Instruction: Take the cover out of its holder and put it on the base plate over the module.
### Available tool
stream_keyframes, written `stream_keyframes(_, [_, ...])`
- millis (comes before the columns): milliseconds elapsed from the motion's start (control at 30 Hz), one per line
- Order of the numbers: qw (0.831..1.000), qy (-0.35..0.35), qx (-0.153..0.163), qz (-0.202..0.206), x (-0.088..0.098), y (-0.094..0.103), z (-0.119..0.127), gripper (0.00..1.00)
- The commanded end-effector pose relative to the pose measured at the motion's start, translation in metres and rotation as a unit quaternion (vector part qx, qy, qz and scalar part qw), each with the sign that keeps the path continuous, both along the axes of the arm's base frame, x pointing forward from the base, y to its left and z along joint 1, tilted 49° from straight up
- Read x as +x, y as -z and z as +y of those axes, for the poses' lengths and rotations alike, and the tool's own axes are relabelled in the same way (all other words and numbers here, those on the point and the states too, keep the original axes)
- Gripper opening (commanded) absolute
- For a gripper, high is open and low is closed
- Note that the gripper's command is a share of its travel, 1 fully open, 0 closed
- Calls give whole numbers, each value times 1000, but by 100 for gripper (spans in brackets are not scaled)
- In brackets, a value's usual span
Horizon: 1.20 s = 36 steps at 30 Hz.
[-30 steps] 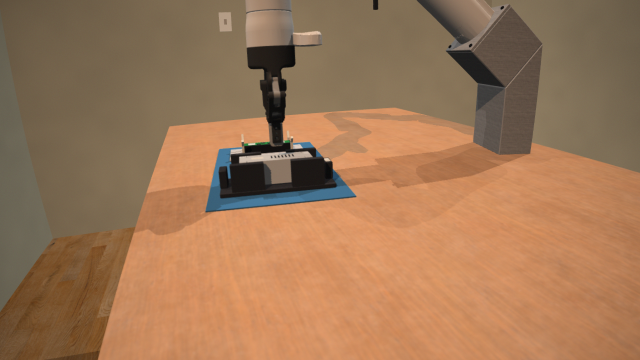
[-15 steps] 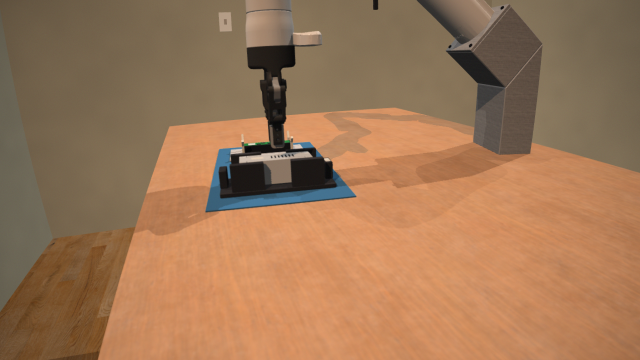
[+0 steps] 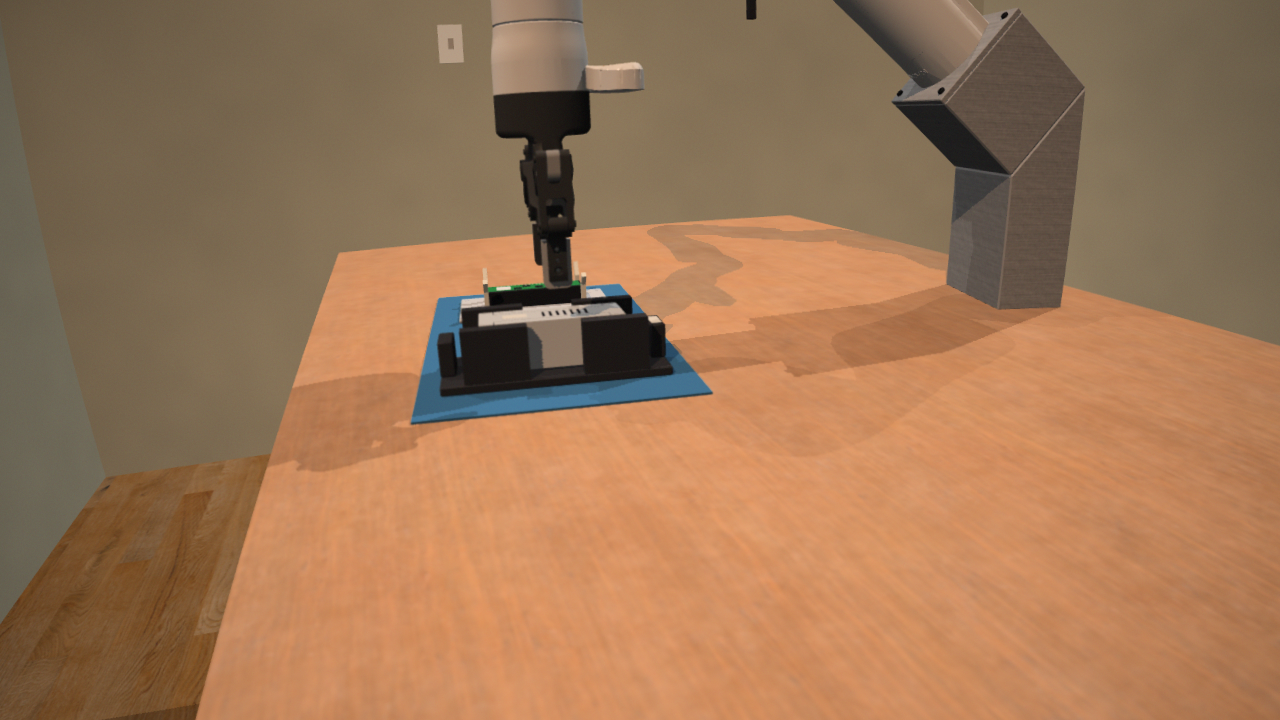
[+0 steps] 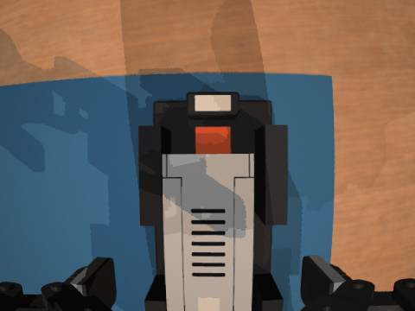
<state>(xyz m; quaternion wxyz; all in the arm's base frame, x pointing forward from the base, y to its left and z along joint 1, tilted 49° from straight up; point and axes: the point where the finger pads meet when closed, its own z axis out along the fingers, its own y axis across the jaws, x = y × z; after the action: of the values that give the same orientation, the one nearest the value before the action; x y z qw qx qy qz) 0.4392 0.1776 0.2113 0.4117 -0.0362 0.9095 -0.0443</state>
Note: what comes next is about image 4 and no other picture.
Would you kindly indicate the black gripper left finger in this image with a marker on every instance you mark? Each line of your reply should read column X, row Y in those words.
column 93, row 287

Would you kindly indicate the grey rectangular cover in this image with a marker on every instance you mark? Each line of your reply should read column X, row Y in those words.
column 201, row 202

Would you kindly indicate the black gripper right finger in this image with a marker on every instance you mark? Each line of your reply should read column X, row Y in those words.
column 319, row 280

